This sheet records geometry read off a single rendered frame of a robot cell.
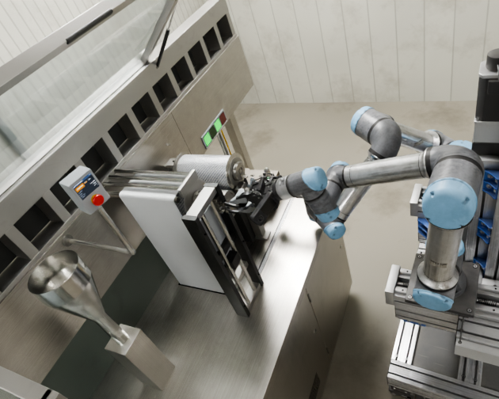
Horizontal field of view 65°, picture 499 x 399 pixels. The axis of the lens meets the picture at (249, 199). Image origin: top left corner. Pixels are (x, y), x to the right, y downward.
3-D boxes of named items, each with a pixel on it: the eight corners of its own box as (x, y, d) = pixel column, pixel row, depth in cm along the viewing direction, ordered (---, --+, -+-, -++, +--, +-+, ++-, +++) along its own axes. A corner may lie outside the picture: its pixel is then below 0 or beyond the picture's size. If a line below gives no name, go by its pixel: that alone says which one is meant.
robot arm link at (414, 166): (482, 124, 101) (325, 157, 136) (475, 151, 95) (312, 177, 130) (495, 159, 106) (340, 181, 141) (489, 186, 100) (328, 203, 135)
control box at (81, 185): (94, 217, 98) (71, 188, 92) (80, 210, 102) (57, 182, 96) (115, 198, 102) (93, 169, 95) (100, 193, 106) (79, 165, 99)
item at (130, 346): (165, 400, 133) (66, 313, 97) (134, 389, 140) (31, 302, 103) (184, 361, 142) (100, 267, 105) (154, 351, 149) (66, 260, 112)
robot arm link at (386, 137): (421, 138, 138) (342, 244, 154) (401, 125, 147) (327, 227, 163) (403, 126, 132) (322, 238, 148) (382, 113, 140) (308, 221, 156)
